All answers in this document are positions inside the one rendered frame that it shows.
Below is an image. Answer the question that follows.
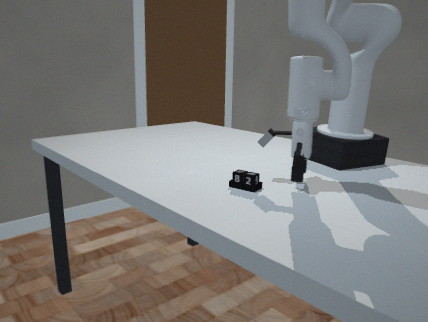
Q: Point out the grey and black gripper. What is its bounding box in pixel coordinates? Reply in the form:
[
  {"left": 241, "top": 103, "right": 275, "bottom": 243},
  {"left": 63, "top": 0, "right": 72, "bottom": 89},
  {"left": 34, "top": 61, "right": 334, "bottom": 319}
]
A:
[{"left": 289, "top": 117, "right": 317, "bottom": 182}]

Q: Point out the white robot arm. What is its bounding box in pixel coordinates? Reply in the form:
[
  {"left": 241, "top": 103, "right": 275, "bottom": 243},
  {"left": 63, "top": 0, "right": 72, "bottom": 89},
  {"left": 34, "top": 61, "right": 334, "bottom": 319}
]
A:
[{"left": 287, "top": 0, "right": 402, "bottom": 140}]

